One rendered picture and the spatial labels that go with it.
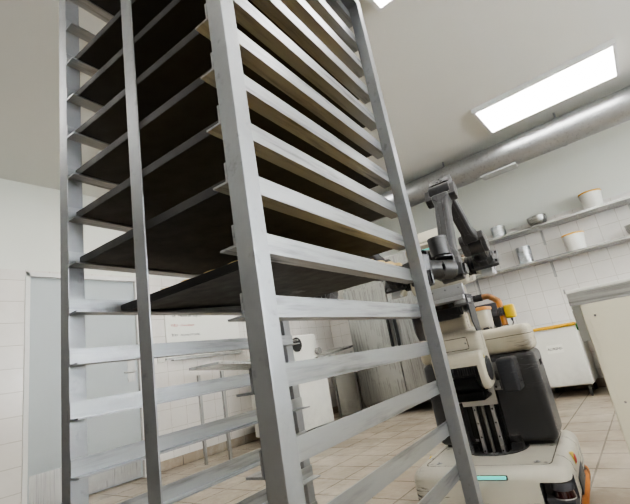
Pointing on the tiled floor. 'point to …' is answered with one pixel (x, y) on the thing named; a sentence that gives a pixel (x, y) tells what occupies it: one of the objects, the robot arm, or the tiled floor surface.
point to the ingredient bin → (566, 356)
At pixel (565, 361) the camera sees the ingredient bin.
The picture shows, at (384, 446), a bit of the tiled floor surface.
